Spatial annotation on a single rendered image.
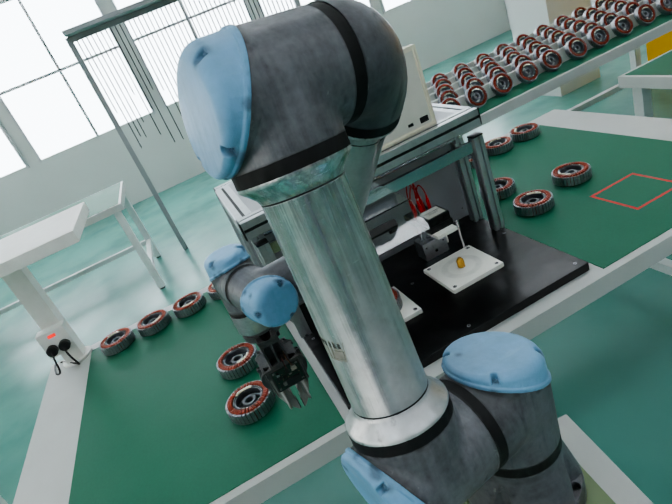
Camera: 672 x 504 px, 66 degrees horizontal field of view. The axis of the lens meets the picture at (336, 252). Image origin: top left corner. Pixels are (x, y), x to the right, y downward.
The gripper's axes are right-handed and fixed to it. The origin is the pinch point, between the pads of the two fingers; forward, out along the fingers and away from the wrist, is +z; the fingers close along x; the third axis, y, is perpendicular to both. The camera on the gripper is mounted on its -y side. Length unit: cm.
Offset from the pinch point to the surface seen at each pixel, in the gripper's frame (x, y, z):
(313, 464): -3.5, 4.0, 12.7
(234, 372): -11.3, -31.0, 6.7
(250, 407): -10.3, -13.1, 5.5
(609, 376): 100, -32, 84
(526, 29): 325, -326, 23
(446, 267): 49, -25, 6
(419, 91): 61, -35, -37
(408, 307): 33.4, -17.6, 6.1
